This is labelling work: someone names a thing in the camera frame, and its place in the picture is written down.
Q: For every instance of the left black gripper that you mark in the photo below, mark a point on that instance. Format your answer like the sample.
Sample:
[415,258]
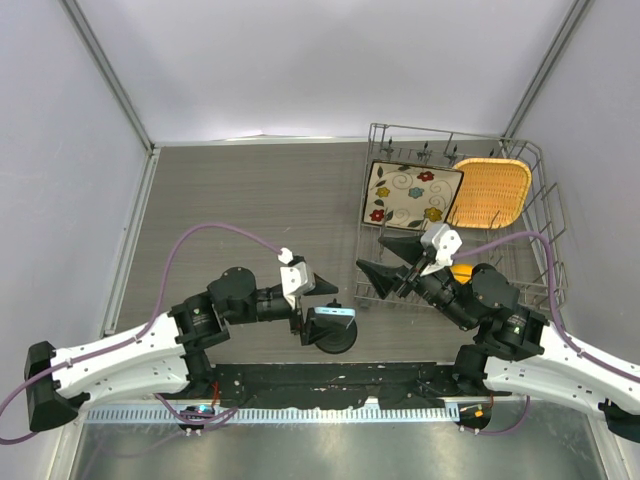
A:
[308,334]

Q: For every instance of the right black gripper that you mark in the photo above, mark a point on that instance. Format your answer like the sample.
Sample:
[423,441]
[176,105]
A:
[411,250]

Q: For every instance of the black phone stand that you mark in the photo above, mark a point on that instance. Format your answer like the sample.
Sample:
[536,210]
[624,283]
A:
[352,330]

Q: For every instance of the blue-cased smartphone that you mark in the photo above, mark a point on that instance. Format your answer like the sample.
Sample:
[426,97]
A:
[334,317]

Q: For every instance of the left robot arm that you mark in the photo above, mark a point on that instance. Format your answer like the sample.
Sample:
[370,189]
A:
[168,356]

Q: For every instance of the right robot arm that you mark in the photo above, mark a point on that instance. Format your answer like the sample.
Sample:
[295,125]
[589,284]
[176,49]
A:
[515,349]

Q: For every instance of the yellow bowl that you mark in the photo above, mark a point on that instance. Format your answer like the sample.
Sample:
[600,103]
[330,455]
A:
[462,273]

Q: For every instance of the floral square plate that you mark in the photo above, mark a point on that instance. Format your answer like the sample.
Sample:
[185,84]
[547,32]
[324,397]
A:
[408,196]

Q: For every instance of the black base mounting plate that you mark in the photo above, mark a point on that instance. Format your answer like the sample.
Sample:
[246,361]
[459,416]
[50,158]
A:
[332,386]

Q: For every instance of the orange woven basket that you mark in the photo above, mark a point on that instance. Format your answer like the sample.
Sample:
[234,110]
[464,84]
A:
[492,193]

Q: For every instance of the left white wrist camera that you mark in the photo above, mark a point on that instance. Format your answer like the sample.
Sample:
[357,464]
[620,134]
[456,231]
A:
[297,277]

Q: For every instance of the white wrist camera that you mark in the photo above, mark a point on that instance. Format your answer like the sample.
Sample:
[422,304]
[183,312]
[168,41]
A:
[440,244]
[297,277]

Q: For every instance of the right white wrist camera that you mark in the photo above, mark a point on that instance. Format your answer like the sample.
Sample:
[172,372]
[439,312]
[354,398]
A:
[440,244]

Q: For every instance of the grey wire dish rack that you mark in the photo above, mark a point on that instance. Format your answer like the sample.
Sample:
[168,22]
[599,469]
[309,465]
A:
[530,256]

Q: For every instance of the white slotted cable duct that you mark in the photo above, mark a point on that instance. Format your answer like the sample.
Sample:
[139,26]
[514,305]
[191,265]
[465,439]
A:
[370,413]

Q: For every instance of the right aluminium frame post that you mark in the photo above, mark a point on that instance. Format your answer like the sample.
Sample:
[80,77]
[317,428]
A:
[577,12]

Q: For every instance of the aluminium frame post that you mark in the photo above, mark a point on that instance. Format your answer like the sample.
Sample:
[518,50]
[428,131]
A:
[577,12]
[89,39]

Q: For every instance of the left aluminium frame post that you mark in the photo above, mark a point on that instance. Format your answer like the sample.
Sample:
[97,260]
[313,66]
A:
[89,39]

